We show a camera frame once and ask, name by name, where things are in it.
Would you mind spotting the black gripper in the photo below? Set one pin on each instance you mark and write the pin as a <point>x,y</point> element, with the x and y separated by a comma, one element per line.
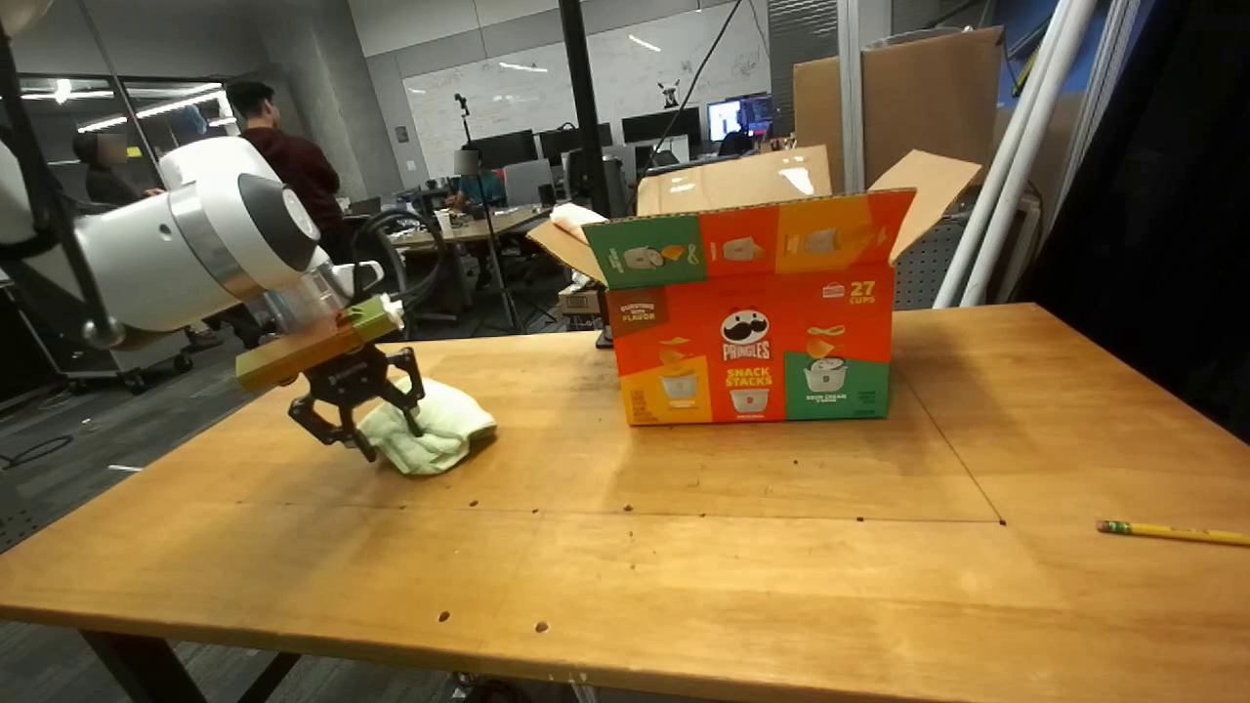
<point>356,369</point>

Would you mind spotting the light green shirt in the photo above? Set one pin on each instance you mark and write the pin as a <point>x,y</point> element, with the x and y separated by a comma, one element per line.
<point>442,431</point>

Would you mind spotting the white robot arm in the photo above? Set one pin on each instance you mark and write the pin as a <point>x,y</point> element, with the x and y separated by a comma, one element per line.
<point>141,247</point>

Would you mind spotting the orange Pringles cardboard box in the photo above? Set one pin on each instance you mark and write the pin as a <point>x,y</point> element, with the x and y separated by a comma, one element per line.
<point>755,327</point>

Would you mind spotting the person in teal shirt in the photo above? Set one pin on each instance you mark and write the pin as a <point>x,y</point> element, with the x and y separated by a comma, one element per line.
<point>479,189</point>

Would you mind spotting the person in maroon shirt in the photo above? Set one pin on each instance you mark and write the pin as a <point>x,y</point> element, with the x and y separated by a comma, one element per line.
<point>297,170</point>

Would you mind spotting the black computer monitor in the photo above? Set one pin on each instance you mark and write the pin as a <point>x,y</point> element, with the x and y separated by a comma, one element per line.
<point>660,127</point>
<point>571,142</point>
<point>503,148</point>

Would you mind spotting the person in dark top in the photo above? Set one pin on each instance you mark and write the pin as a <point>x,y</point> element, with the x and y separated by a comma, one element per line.
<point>111,181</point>

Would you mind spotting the black vertical pole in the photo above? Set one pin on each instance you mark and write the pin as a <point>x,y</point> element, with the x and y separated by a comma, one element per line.
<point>585,102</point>

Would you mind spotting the lit computer monitor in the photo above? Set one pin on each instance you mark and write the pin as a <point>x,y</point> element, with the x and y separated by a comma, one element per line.
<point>738,120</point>

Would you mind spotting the grey metal column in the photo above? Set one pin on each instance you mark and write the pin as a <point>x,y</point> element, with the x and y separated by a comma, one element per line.
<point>848,93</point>

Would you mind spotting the large brown cardboard sheet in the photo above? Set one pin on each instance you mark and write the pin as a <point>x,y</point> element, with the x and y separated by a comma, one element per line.
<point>912,102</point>

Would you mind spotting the white pipe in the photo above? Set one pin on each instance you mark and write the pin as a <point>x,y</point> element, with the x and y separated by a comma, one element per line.
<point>1074,131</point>
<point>1030,142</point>

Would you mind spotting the yellow pencil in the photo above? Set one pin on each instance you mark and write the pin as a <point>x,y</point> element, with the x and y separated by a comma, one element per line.
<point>1172,534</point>

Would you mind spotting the black curtain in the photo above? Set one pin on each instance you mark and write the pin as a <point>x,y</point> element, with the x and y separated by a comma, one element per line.
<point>1156,197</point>

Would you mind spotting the wood and green camera mount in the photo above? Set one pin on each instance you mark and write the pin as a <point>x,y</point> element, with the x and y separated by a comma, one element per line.
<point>305,349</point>

